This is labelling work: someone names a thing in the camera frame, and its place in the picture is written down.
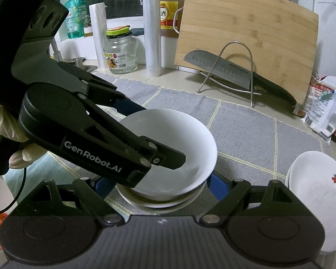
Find thin plastic bag roll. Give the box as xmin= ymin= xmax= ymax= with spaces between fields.
xmin=89 ymin=2 xmax=108 ymax=69

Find santoku kitchen knife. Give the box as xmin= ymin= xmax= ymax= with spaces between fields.
xmin=183 ymin=50 xmax=297 ymax=106

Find black cable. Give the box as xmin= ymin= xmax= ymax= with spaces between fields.
xmin=0 ymin=167 xmax=28 ymax=217

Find white gloved left hand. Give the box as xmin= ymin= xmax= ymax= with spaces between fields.
xmin=0 ymin=105 xmax=47 ymax=169

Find plastic wrap roll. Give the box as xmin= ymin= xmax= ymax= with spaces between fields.
xmin=142 ymin=0 xmax=161 ymax=77

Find glass jar green lid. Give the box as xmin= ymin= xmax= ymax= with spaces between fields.
xmin=103 ymin=25 xmax=138 ymax=74

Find white bottom bowl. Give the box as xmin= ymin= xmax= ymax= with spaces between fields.
xmin=120 ymin=189 xmax=203 ymax=214

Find metal wire rack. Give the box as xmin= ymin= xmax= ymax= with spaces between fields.
xmin=196 ymin=41 xmax=254 ymax=108

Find green dish soap bottle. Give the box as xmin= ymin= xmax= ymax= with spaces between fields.
xmin=65 ymin=0 xmax=87 ymax=39

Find grey checked table mat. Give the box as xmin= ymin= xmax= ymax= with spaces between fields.
xmin=17 ymin=72 xmax=336 ymax=220

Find white bowl with pattern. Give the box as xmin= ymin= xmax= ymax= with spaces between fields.
xmin=116 ymin=182 xmax=206 ymax=208

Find brown oil bottle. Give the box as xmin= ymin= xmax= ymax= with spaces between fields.
xmin=160 ymin=0 xmax=184 ymax=38

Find white food package bag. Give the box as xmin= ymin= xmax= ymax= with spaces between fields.
xmin=300 ymin=76 xmax=336 ymax=142

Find bamboo cutting board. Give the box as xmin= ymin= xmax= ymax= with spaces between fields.
xmin=175 ymin=0 xmax=319 ymax=104

